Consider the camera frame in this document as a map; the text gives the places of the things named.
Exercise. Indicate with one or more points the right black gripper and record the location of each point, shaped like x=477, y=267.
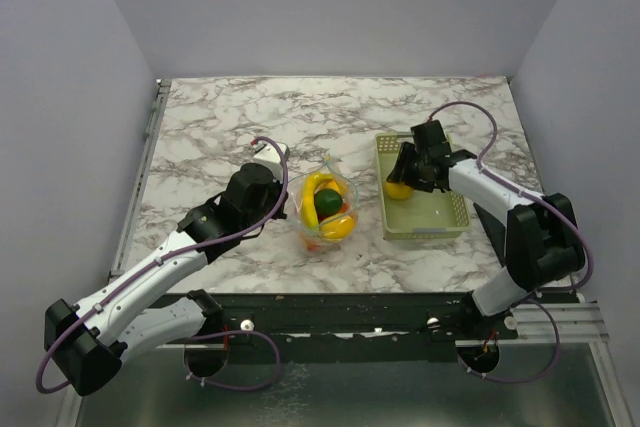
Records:
x=403, y=171

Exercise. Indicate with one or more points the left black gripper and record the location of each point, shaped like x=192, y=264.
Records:
x=277, y=187

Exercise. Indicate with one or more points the yellow lemon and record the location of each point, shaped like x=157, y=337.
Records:
x=398, y=191
x=337, y=228

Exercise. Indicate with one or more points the pale green plastic basket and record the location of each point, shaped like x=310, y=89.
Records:
x=423, y=216

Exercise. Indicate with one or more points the yellow banana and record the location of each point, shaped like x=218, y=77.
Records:
x=308, y=212

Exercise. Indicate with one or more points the clear zip top bag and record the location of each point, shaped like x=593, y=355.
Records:
x=328, y=165

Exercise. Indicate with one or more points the green avocado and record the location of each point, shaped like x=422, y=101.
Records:
x=327, y=202

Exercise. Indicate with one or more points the orange tangerine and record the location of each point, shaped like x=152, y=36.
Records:
x=313, y=246

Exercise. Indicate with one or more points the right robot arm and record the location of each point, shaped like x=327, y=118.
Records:
x=541, y=240

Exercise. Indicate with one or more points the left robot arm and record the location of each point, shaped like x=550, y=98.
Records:
x=90, y=340

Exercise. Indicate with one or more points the left aluminium side rail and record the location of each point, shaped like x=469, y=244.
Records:
x=150, y=137

